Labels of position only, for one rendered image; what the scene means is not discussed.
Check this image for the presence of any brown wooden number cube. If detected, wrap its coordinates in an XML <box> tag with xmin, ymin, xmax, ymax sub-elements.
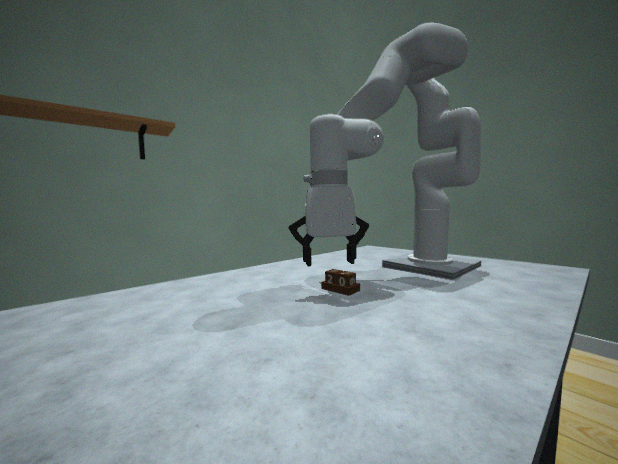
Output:
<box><xmin>337</xmin><ymin>271</ymin><xmax>356</xmax><ymax>287</ymax></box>
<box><xmin>325</xmin><ymin>269</ymin><xmax>343</xmax><ymax>285</ymax></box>

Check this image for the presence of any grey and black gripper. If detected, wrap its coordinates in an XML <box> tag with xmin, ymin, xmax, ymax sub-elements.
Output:
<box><xmin>289</xmin><ymin>184</ymin><xmax>369</xmax><ymax>267</ymax></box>

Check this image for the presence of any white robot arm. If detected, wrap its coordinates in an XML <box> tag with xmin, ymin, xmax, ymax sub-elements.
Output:
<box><xmin>304</xmin><ymin>23</ymin><xmax>481</xmax><ymax>265</ymax></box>

